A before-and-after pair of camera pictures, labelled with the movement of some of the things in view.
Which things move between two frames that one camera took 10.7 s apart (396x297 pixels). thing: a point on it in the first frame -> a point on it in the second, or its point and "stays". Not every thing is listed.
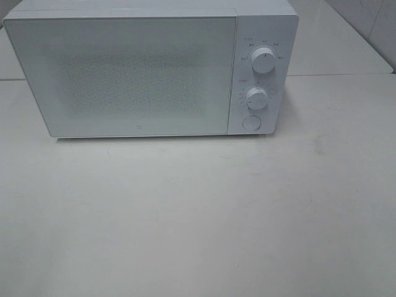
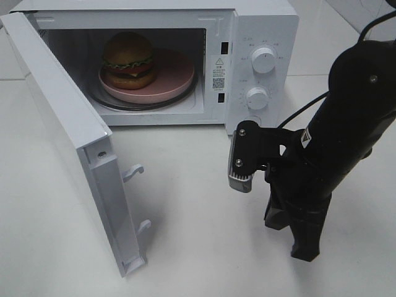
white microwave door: [131, 76] -> [81, 143]
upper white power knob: [263, 60] stays
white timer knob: [257, 98] stays
